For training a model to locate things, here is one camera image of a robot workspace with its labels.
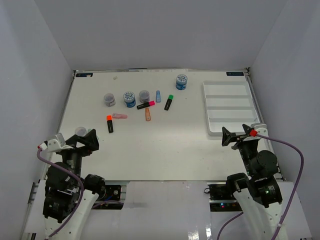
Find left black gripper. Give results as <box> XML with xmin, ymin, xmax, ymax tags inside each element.
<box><xmin>61</xmin><ymin>127</ymin><xmax>99</xmax><ymax>186</ymax></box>

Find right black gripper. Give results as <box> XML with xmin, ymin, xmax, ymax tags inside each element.
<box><xmin>221</xmin><ymin>123</ymin><xmax>258</xmax><ymax>176</ymax></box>

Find green cap black highlighter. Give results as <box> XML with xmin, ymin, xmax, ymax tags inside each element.
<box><xmin>164</xmin><ymin>94</ymin><xmax>174</xmax><ymax>111</ymax></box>

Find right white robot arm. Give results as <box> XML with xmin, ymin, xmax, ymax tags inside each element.
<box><xmin>222</xmin><ymin>123</ymin><xmax>289</xmax><ymax>240</ymax></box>

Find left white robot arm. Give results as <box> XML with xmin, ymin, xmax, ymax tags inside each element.
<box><xmin>37</xmin><ymin>129</ymin><xmax>106</xmax><ymax>240</ymax></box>

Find white compartment tray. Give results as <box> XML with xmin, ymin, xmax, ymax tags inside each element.
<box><xmin>202</xmin><ymin>80</ymin><xmax>261</xmax><ymax>137</ymax></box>

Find orange cap black highlighter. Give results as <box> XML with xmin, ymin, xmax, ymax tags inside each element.
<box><xmin>106</xmin><ymin>115</ymin><xmax>114</xmax><ymax>133</ymax></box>

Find pink correction tape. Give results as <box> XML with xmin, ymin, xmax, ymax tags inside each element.
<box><xmin>111</xmin><ymin>113</ymin><xmax>128</xmax><ymax>119</ymax></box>

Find right blue label sticker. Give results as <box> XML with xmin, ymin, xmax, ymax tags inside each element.
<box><xmin>226</xmin><ymin>71</ymin><xmax>244</xmax><ymax>77</ymax></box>

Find blue label sticker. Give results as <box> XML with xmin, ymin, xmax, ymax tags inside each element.
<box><xmin>75</xmin><ymin>73</ymin><xmax>93</xmax><ymax>78</ymax></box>
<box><xmin>226</xmin><ymin>71</ymin><xmax>244</xmax><ymax>77</ymax></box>

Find left blue label sticker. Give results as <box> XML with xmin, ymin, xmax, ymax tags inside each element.
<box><xmin>75</xmin><ymin>73</ymin><xmax>93</xmax><ymax>78</ymax></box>

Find pink cap black highlighter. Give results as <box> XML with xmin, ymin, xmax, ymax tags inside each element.
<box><xmin>136</xmin><ymin>101</ymin><xmax>156</xmax><ymax>110</ymax></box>

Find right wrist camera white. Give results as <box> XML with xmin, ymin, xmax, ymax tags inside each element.
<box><xmin>249</xmin><ymin>123</ymin><xmax>269</xmax><ymax>137</ymax></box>

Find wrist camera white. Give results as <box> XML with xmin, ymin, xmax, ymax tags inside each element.
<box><xmin>37</xmin><ymin>132</ymin><xmax>67</xmax><ymax>153</ymax></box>
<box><xmin>249</xmin><ymin>123</ymin><xmax>269</xmax><ymax>137</ymax></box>

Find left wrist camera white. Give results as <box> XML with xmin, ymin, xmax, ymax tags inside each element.
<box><xmin>37</xmin><ymin>132</ymin><xmax>67</xmax><ymax>153</ymax></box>

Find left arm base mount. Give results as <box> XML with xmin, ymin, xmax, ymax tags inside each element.
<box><xmin>92</xmin><ymin>184</ymin><xmax>127</xmax><ymax>210</ymax></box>

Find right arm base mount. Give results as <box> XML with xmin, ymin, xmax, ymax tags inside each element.
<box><xmin>203</xmin><ymin>184</ymin><xmax>242</xmax><ymax>212</ymax></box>

